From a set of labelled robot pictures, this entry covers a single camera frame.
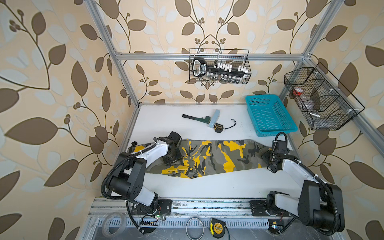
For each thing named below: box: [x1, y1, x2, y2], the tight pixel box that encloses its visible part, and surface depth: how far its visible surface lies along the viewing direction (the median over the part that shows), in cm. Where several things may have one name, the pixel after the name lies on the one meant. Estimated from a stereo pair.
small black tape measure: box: [214, 118, 237, 133], surface depth 106 cm
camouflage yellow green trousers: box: [127, 139, 270, 179], surface depth 93 cm
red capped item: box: [292, 87, 304, 96], surface depth 84 cm
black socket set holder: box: [192, 57, 249, 78], surface depth 84 cm
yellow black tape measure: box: [210, 217, 226, 239], surface depth 68 cm
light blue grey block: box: [208, 109, 220, 128], surface depth 110 cm
